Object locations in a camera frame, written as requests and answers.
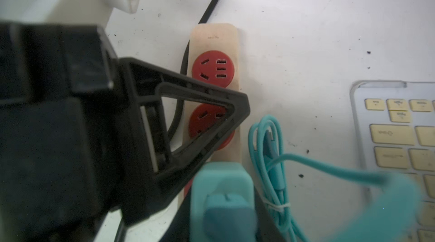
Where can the teal usb charger plug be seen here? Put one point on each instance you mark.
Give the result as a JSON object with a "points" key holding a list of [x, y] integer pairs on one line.
{"points": [[222, 207]]}

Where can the white keyboard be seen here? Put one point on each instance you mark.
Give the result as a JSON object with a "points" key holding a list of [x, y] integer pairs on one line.
{"points": [[395, 127]]}

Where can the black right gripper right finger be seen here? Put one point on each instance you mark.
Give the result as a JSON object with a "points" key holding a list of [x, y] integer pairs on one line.
{"points": [[267, 231]]}

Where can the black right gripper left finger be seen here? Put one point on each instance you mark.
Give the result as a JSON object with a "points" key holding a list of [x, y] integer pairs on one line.
{"points": [[179, 229]]}

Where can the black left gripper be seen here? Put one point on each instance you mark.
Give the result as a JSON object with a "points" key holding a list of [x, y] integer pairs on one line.
{"points": [[74, 145]]}

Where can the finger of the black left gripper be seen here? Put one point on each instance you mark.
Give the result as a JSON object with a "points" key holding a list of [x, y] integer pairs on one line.
{"points": [[153, 173]]}

